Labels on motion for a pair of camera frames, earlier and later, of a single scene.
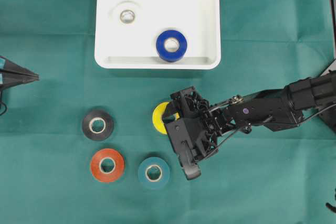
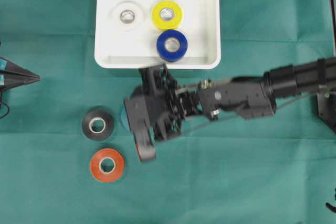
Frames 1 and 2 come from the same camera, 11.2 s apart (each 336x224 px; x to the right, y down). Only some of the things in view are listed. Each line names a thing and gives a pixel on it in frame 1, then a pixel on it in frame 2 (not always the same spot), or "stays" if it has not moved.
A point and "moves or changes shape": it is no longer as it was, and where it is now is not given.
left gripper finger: (8, 80) stays
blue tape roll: (166, 55) stays
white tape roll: (114, 16) stays
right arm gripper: (193, 125) -> (167, 102)
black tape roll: (108, 122) stays
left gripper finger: (7, 65) stays
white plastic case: (157, 24) stays
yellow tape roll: (157, 117) moves or changes shape
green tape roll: (154, 161) -> (123, 119)
